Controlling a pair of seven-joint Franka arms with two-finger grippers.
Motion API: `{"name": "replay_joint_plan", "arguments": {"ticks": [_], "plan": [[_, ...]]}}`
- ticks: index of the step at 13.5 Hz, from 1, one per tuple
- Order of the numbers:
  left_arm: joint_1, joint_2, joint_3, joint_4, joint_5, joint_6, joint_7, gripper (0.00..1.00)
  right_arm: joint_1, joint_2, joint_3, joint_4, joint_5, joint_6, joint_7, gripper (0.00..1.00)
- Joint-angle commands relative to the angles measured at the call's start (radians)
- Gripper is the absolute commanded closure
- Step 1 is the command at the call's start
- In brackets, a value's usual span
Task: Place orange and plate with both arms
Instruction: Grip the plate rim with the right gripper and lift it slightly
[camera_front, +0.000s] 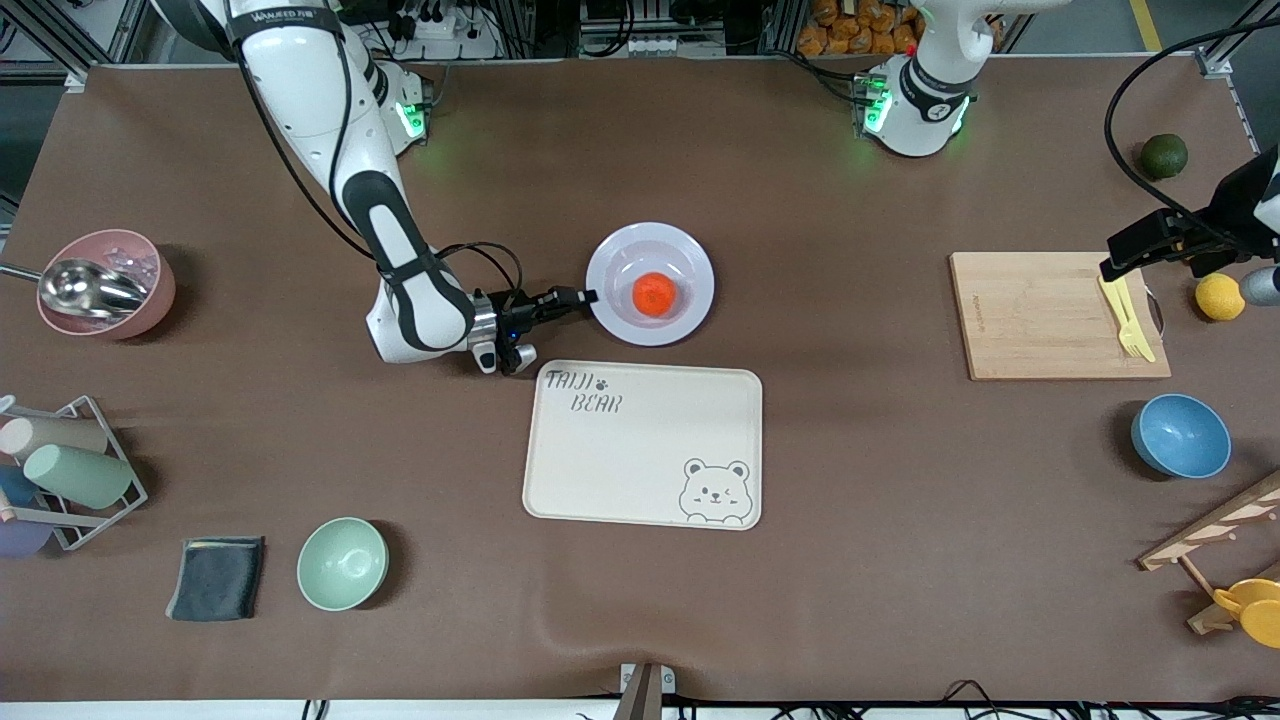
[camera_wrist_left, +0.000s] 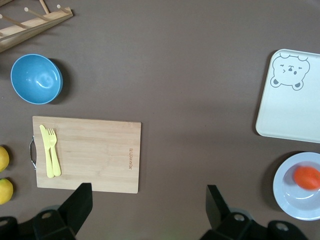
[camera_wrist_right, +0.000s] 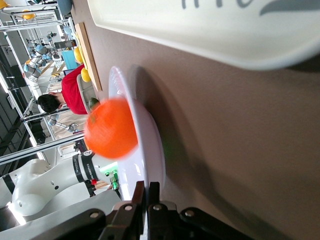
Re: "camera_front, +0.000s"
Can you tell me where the clear ice cube pile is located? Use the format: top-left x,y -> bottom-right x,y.
98,235 -> 163,293

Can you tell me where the beige cup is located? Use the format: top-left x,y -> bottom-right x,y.
0,415 -> 109,459

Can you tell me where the mint green cup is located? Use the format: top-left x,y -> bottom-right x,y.
23,443 -> 134,510

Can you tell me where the pale lavender round plate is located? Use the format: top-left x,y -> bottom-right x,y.
585,222 -> 716,348

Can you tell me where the mint green bowl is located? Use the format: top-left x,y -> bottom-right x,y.
296,517 -> 390,612

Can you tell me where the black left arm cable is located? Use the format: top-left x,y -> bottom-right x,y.
1104,18 -> 1280,251

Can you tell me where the cream bear print tray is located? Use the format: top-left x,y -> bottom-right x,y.
522,360 -> 764,531

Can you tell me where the purple cup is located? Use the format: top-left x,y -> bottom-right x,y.
0,518 -> 53,559

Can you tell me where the wooden peg rack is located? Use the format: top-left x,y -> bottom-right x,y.
1138,470 -> 1280,636

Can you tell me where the wooden cutting board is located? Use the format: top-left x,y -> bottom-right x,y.
949,251 -> 1172,382

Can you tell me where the pile of orange fruit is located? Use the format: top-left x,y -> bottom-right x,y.
797,0 -> 1001,58

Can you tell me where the dark green lime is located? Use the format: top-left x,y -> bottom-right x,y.
1140,133 -> 1190,181

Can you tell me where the white wire cup rack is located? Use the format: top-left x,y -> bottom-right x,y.
0,395 -> 149,552

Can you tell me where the pink bowl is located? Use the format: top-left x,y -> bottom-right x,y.
36,229 -> 177,341

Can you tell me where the blue bowl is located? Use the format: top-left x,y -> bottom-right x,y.
1131,393 -> 1233,480

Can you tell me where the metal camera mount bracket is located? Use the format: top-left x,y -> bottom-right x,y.
612,662 -> 676,720

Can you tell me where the yellow plastic fork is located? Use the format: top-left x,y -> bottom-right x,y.
1098,278 -> 1147,359

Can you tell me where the shiny metal scoop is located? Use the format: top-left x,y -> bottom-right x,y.
0,258 -> 151,314

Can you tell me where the yellow lemon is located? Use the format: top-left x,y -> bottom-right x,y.
1195,272 -> 1247,322

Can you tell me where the dark grey folded cloth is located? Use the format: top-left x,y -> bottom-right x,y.
165,536 -> 267,623

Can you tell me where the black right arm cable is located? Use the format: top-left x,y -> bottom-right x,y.
235,30 -> 526,323

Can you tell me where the white power strip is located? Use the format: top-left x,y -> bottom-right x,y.
385,0 -> 501,61

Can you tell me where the yellow mug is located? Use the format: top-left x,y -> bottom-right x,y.
1213,577 -> 1280,649

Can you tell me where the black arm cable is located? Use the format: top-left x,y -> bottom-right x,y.
235,30 -> 526,323
1104,18 -> 1280,251

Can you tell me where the aluminium frame profile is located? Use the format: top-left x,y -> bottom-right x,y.
1195,0 -> 1280,83
30,0 -> 151,93

